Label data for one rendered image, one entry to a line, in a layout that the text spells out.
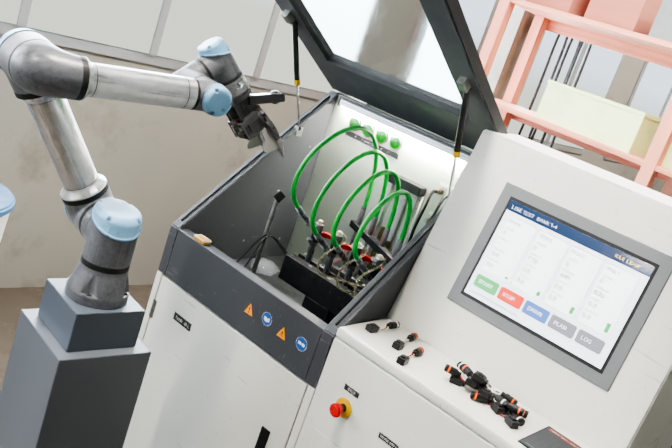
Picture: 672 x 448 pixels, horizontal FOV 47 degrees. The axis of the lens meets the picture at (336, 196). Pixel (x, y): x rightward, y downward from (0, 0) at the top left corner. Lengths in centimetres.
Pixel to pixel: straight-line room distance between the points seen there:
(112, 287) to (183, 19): 213
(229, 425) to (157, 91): 102
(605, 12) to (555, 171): 262
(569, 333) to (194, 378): 110
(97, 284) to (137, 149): 209
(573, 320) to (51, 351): 124
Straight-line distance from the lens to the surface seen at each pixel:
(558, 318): 200
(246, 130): 206
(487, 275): 207
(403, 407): 193
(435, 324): 212
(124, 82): 177
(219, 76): 201
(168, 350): 249
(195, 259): 236
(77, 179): 195
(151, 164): 401
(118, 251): 189
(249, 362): 224
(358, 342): 198
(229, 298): 227
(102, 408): 204
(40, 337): 198
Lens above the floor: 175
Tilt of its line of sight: 14 degrees down
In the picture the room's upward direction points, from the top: 19 degrees clockwise
